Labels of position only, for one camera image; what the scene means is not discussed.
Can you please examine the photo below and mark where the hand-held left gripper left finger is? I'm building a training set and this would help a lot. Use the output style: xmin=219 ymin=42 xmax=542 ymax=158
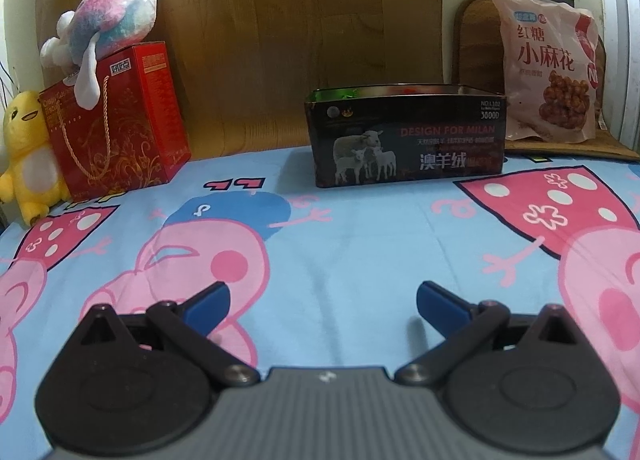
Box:
xmin=75 ymin=281 xmax=261 ymax=387

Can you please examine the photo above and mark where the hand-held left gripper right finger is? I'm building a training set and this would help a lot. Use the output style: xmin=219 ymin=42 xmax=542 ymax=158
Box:
xmin=395 ymin=280 xmax=576 ymax=386

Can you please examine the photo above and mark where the black tin box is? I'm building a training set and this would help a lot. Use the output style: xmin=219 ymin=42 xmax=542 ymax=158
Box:
xmin=304 ymin=82 xmax=508 ymax=188

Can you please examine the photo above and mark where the blue printed blanket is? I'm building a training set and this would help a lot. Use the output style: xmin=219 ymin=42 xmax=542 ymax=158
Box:
xmin=0 ymin=142 xmax=640 ymax=460

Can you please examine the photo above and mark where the red gift box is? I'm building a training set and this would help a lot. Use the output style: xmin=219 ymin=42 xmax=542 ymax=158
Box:
xmin=39 ymin=40 xmax=192 ymax=202

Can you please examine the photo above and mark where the large pink snack bag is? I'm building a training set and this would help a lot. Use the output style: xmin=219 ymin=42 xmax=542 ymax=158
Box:
xmin=489 ymin=0 xmax=601 ymax=143

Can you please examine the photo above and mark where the yellow plush toy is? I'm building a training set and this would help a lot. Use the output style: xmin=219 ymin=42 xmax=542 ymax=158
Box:
xmin=0 ymin=90 xmax=73 ymax=227

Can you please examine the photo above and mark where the wooden headboard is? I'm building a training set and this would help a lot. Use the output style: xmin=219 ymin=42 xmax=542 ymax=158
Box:
xmin=20 ymin=0 xmax=453 ymax=163

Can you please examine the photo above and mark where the pink white plush toy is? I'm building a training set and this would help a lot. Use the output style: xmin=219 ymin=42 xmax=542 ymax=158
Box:
xmin=40 ymin=0 xmax=165 ymax=110

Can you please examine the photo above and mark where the white window frame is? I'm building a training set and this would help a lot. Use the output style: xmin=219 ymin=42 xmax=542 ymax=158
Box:
xmin=597 ymin=0 xmax=640 ymax=151

